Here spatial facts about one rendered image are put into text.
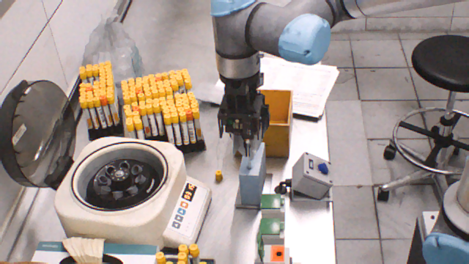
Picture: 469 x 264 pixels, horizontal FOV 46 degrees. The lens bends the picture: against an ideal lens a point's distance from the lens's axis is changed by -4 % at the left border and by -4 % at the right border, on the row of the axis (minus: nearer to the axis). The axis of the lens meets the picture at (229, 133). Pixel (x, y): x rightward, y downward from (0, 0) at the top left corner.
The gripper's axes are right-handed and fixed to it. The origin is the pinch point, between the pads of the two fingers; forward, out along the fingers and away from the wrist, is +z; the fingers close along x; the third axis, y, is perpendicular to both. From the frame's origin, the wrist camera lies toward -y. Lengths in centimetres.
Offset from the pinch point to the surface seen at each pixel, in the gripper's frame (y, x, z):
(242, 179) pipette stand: 2.0, -1.2, 6.5
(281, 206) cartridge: 6.1, 6.9, 9.2
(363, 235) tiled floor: -66, 30, 103
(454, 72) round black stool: -86, 57, 37
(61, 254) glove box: 23.8, -32.7, 8.2
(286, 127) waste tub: -14.2, 5.9, 5.8
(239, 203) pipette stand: 1.6, -2.5, 14.2
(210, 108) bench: -31.5, -15.5, 15.2
